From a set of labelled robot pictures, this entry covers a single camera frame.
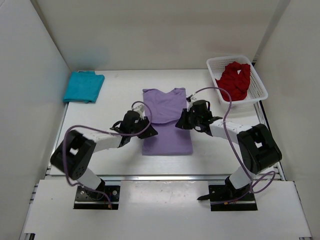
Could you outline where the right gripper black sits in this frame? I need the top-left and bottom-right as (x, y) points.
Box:
(176, 108), (203, 130)

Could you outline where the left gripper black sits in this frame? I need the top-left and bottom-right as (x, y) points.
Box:
(129, 116), (158, 139)

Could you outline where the lavender t shirt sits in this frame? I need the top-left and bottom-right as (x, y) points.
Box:
(142, 87), (193, 156)

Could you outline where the red t shirt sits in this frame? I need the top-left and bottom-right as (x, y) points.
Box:
(216, 61), (251, 102)

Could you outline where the white plastic basket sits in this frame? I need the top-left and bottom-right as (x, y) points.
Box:
(206, 55), (268, 107)

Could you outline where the teal t shirt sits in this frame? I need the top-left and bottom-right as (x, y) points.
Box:
(63, 71), (105, 104)

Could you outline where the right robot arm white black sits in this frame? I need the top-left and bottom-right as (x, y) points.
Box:
(175, 97), (282, 200)

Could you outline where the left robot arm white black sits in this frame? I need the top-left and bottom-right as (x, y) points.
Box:
(50, 110), (158, 200)

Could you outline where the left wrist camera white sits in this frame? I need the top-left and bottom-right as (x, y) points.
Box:
(131, 104), (145, 118)

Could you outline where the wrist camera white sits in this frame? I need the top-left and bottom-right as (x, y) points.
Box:
(186, 94), (197, 104)
(131, 104), (145, 118)

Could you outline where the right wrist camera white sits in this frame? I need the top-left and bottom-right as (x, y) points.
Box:
(186, 94), (197, 104)

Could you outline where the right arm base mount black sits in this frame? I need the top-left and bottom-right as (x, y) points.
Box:
(197, 185), (258, 212)

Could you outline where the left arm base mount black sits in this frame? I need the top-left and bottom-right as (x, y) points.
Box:
(73, 183), (121, 210)

